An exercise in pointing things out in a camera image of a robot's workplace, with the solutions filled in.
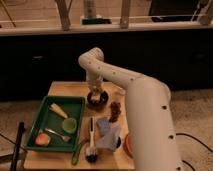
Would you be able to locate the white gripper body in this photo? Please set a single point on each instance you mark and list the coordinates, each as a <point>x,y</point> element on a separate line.
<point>94,81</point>

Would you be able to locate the white eraser block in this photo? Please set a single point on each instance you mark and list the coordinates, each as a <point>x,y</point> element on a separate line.
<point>96,97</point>

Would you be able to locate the dark purple bowl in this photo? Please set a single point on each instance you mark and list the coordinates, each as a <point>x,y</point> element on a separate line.
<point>103,100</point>

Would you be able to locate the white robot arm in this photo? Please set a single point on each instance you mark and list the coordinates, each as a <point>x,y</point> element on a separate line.
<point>147,104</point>

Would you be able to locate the orange bowl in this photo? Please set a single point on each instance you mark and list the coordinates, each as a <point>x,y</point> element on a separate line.
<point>127,146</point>

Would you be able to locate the dark red grape bunch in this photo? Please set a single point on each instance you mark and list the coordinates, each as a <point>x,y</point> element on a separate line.
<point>115,111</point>

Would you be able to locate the yellow corn cob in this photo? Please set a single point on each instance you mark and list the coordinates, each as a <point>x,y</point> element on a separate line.
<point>57,109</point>

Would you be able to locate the green plastic cup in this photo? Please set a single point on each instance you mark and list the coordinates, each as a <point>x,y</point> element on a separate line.
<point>69,125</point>

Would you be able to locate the green plastic tray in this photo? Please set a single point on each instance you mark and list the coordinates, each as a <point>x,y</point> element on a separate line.
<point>45,118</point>

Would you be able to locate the green box on shelf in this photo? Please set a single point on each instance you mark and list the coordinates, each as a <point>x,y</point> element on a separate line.
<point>92,21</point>

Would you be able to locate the blue grey cloth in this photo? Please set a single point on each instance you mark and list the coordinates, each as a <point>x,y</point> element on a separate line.
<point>109,136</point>

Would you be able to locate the metal spoon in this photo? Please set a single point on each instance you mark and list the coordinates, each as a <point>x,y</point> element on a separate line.
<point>64,138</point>

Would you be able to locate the black white dish brush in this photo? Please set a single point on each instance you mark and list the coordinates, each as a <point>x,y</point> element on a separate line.
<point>91,150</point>

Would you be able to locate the green chili pepper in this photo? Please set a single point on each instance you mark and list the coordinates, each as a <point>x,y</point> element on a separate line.
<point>75,156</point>

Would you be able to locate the red yellow apple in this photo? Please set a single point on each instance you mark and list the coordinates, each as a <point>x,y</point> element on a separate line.
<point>42,139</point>

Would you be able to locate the black pole stand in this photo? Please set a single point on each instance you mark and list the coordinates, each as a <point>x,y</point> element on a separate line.
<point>17,147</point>

